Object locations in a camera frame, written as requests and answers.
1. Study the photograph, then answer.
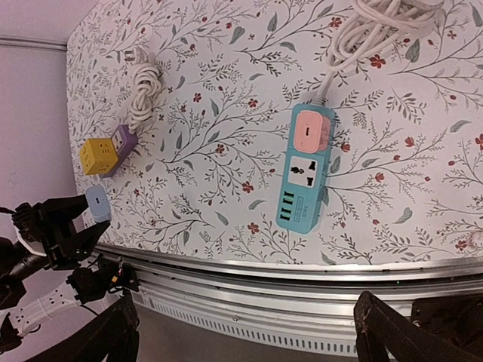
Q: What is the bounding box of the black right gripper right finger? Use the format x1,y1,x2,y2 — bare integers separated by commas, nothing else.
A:
354,291,482,362

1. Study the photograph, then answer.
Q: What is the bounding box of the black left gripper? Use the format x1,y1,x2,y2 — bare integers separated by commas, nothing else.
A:
11,195,111,270

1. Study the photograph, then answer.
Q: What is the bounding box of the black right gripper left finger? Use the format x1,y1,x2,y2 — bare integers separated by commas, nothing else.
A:
30,294,140,362

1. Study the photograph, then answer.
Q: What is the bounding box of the blue cube adapter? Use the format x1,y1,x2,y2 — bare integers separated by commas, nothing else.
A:
85,185,112,223

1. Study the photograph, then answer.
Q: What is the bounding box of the yellow cube plug adapter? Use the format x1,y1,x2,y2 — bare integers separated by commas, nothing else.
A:
79,138,118,176

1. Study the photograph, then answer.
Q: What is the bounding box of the pink cube adapter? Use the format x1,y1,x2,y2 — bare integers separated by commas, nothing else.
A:
294,110,331,154

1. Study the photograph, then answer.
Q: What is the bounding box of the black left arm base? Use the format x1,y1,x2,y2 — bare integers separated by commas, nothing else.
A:
66,255,140,305

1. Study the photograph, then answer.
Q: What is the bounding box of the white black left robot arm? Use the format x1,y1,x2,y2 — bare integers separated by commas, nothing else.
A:
1,186,112,352

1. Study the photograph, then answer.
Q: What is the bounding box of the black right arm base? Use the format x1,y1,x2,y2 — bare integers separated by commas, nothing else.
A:
411,293,482,357

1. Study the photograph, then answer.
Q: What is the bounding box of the purple power strip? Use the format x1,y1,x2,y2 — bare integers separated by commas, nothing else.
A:
100,124,138,178

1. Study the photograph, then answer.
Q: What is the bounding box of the floral table mat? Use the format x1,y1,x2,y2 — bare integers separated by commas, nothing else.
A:
66,1,482,265

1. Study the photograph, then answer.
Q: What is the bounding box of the teal power strip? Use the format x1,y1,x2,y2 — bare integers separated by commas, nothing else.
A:
276,104,335,235

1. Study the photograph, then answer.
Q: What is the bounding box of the aluminium front rail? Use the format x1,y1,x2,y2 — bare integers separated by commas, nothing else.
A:
97,244,482,357

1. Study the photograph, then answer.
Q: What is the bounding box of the white cable of purple strip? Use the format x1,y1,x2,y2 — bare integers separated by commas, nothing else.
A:
124,47,163,133

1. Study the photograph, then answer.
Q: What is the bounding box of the left aluminium corner post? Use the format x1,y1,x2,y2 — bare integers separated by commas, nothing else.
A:
1,35,67,52

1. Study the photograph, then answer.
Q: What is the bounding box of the white cable of teal strip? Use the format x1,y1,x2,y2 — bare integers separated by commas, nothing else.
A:
311,0,448,106

